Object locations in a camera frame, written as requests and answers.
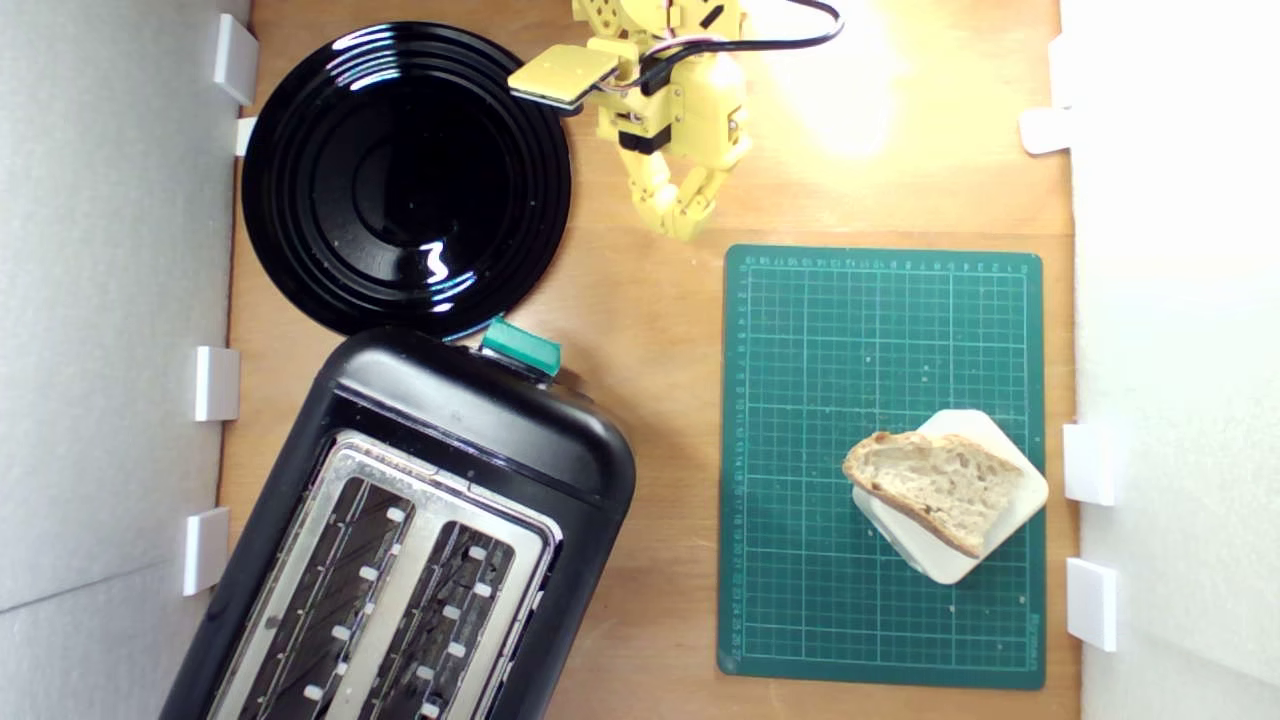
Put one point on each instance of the brown bread slice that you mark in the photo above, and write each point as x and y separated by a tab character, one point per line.
940	485

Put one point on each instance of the green toaster lever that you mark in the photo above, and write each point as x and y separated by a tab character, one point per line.
522	347

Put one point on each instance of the black two-slot toaster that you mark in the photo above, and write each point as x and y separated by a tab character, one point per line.
470	420

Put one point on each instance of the green cutting mat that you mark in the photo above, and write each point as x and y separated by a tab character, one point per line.
820	400

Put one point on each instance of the black plate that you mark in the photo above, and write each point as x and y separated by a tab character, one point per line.
400	180

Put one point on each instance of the white block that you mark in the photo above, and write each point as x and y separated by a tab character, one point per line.
1020	505

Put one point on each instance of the wrist camera on yellow plate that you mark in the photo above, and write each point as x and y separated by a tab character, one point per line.
562	72

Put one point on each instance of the white wall clip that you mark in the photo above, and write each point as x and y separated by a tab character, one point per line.
206	550
1060	72
217	383
236	58
245	135
1045	130
1088	463
1092	603

